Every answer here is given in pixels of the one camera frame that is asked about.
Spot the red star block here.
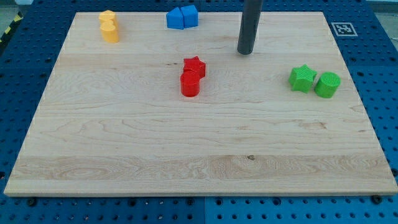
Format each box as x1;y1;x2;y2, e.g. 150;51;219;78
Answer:
183;56;206;78

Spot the green star block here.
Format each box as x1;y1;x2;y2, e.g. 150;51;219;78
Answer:
289;64;317;93

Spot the red cylinder block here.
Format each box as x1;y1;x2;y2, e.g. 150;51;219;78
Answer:
180;70;200;97

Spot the light wooden board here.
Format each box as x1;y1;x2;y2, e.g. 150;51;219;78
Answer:
4;12;397;197

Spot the blue triangular block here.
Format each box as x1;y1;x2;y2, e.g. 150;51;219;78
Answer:
166;7;184;30

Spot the blue cube block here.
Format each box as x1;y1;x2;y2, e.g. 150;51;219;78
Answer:
180;5;198;28

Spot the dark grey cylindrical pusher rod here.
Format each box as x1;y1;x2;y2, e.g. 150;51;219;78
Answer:
237;0;263;55

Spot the yellow heart block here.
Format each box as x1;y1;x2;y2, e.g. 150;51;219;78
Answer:
100;21;119;43

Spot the green cylinder block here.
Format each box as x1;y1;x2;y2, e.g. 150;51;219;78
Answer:
315;72;341;98

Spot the yellow pentagon block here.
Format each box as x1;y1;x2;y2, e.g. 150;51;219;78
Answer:
98;10;118;28

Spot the white fiducial marker tag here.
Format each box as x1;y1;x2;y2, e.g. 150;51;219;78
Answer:
331;22;358;37

